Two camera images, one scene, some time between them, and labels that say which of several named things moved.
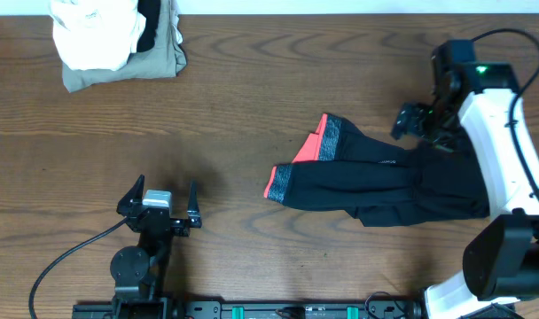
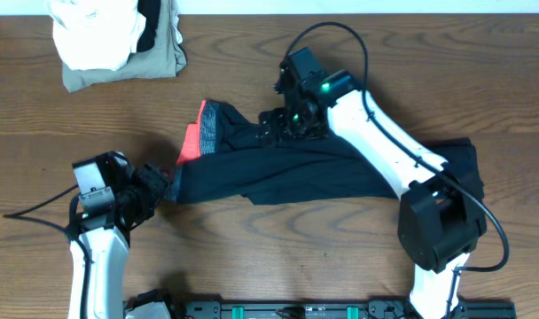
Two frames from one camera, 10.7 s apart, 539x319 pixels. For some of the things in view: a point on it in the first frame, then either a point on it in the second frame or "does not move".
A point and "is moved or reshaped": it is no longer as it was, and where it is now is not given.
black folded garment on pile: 151,10 does not move
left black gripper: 159,221 to 153,183
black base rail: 273,309 does not move
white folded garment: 97,35 does not move
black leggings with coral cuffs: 342,169 is moved or reshaped
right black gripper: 410,120 to 278,116
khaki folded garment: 167,58 does not move
